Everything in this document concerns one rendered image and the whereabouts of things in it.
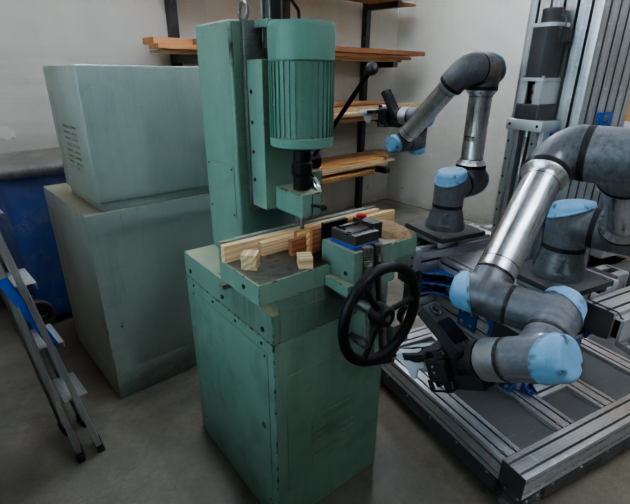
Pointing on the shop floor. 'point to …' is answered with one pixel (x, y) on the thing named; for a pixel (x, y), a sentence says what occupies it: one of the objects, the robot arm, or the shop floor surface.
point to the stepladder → (68, 391)
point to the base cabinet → (284, 403)
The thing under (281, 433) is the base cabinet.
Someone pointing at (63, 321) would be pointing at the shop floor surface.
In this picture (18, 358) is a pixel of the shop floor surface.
